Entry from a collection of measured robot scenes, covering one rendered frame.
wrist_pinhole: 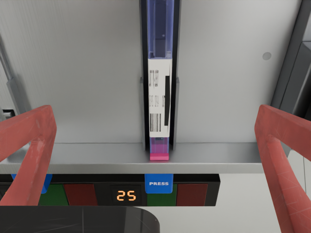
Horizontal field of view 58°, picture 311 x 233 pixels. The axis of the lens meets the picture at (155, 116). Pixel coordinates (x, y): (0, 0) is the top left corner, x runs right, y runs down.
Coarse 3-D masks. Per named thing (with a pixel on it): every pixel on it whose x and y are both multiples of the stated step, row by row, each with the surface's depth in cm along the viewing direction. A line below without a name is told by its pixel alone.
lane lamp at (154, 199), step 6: (174, 186) 27; (174, 192) 28; (150, 198) 28; (156, 198) 28; (162, 198) 28; (168, 198) 28; (174, 198) 28; (150, 204) 29; (156, 204) 29; (162, 204) 29; (168, 204) 29; (174, 204) 29
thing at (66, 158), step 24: (72, 144) 22; (96, 144) 22; (120, 144) 22; (192, 144) 22; (216, 144) 22; (240, 144) 22; (0, 168) 21; (48, 168) 21; (72, 168) 21; (96, 168) 21; (120, 168) 21; (144, 168) 21; (168, 168) 21; (192, 168) 21; (216, 168) 21; (240, 168) 21
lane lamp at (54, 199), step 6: (54, 186) 27; (60, 186) 27; (48, 192) 28; (54, 192) 28; (60, 192) 28; (42, 198) 28; (48, 198) 28; (54, 198) 28; (60, 198) 28; (66, 198) 28; (42, 204) 29; (48, 204) 29; (54, 204) 29; (60, 204) 29; (66, 204) 29
